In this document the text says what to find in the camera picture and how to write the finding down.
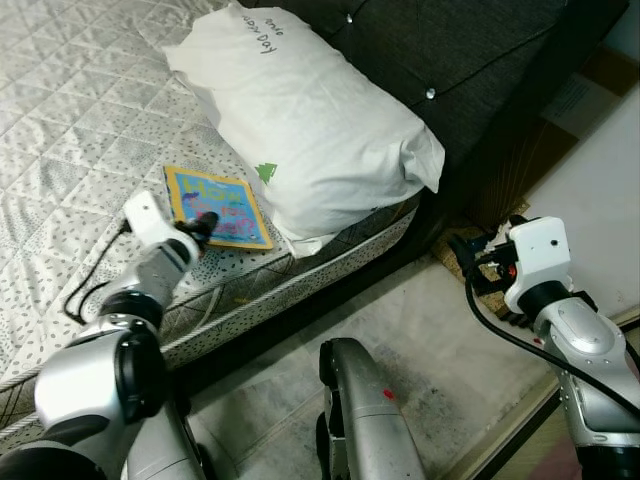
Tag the blue yellow children's book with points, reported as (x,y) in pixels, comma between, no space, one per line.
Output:
(235,205)

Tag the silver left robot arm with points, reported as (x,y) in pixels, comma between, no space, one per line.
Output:
(80,370)

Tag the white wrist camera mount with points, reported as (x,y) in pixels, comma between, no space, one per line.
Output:
(540,255)
(148,215)

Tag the black tufted headboard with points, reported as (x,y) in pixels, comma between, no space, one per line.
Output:
(480,50)

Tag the grey right robot leg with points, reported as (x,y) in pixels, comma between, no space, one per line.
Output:
(370,420)

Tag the white quilted mattress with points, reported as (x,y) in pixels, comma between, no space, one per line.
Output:
(80,100)

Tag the grey robot leg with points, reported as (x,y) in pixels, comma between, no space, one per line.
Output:
(370,420)
(170,445)

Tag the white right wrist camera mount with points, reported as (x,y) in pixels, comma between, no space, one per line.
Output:
(540,255)

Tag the white pillow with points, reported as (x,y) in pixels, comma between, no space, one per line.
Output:
(300,110)

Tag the grey left robot leg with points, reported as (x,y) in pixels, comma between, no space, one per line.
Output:
(170,445)

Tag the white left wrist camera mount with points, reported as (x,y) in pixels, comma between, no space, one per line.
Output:
(148,215)

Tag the labelled cardboard box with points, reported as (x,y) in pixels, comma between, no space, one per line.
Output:
(590,95)

